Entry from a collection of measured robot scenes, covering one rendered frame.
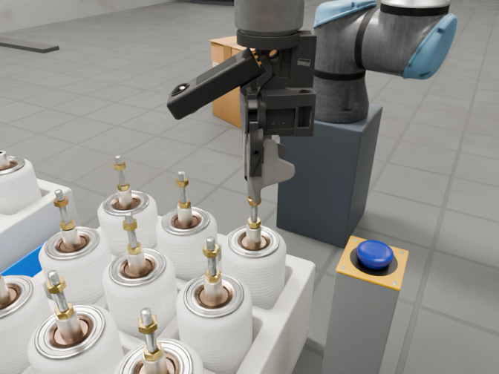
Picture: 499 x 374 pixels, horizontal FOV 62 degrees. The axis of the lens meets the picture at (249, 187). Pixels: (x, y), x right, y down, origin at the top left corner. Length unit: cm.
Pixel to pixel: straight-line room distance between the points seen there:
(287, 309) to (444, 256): 54
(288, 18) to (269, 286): 36
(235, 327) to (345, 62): 57
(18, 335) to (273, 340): 31
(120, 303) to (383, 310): 32
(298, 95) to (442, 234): 75
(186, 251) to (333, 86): 46
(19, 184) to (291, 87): 60
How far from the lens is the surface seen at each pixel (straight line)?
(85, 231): 67
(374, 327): 53
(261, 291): 61
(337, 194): 94
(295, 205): 100
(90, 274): 64
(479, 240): 117
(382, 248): 50
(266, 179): 52
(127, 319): 59
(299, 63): 48
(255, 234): 59
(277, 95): 47
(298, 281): 66
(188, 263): 65
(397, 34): 81
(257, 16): 45
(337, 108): 89
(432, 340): 88
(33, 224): 91
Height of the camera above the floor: 63
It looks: 31 degrees down
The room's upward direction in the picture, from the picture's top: straight up
